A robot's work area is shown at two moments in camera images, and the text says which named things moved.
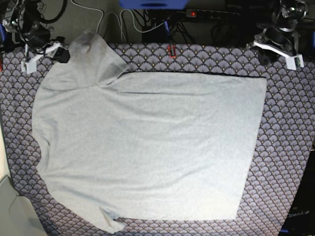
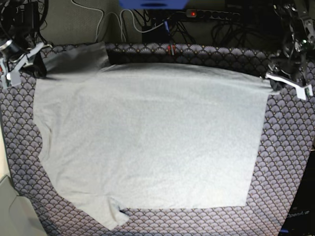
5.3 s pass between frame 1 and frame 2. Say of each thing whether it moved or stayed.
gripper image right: moved
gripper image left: moved
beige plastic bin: stayed
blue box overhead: stayed
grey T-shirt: moved
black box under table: stayed
